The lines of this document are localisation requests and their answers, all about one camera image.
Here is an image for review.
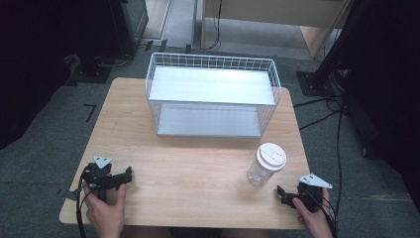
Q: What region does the black floor cable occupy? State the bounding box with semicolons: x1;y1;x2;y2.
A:
298;109;345;131
292;94;345;110
334;108;345;220

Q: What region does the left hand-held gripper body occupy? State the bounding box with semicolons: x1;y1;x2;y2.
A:
80;155;115;202

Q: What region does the clear jar with white lid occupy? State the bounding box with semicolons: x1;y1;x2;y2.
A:
246;142;287;188

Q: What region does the right hand-held gripper black cable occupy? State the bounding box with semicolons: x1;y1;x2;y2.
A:
315;194;339;238

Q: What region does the left hand-held gripper black cable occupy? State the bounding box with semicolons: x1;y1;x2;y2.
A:
74;165;95;238

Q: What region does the hand-held gripper black cable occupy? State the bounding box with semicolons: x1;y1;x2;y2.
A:
315;194;339;238
74;165;95;238

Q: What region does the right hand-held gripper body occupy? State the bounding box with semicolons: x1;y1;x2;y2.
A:
296;173;334;213

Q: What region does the person's right hand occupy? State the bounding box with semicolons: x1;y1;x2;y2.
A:
291;188;336;238

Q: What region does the light wooden desk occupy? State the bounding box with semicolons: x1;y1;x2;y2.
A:
200;0;353;60

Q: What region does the black flat stand base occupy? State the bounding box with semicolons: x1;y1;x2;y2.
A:
69;54;113;84

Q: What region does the white wire shelf rack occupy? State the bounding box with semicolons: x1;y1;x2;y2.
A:
145;52;282;139

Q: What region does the black cabinet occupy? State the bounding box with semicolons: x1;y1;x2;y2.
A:
107;0;150;58

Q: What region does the person's left hand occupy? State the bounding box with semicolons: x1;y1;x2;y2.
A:
81;183;129;238

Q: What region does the black metal stand with base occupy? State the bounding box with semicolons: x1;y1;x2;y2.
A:
295;0;368;97

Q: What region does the dark curtain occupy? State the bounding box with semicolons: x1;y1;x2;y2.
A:
341;0;420;214
0;0;113;152

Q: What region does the hanging black cable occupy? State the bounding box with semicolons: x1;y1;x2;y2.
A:
207;0;223;52

